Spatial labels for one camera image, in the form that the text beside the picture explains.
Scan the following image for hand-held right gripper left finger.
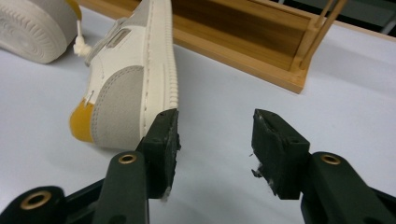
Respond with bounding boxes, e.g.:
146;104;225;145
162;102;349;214
92;107;181;224

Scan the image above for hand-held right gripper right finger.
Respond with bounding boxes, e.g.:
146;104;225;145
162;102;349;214
250;108;396;224

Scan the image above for wooden shoe rack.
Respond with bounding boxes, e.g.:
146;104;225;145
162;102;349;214
76;0;396;95

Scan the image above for white grey yellow sneaker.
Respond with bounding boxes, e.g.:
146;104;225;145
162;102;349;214
68;0;179;151

